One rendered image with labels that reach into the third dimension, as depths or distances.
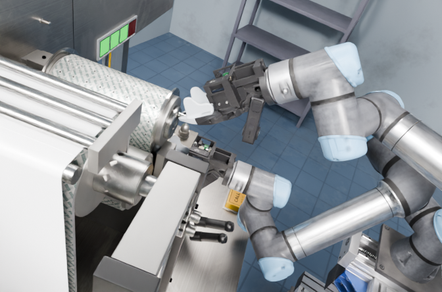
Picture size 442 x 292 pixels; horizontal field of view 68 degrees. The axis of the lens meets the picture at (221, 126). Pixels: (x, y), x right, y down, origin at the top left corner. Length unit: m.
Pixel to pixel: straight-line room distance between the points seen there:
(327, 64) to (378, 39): 2.75
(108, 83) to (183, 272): 0.50
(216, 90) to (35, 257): 0.38
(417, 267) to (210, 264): 0.71
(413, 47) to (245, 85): 2.77
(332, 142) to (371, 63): 2.81
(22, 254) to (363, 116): 0.56
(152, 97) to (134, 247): 0.42
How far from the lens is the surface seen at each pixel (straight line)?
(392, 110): 0.68
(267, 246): 0.84
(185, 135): 1.01
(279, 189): 0.82
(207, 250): 0.95
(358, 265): 1.37
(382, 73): 3.39
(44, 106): 0.43
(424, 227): 1.27
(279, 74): 0.58
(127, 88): 0.69
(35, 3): 0.81
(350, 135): 0.58
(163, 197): 0.34
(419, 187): 0.86
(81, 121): 0.41
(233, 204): 1.03
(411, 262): 1.32
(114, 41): 1.14
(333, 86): 0.57
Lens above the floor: 1.70
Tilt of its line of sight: 38 degrees down
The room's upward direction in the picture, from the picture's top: 19 degrees clockwise
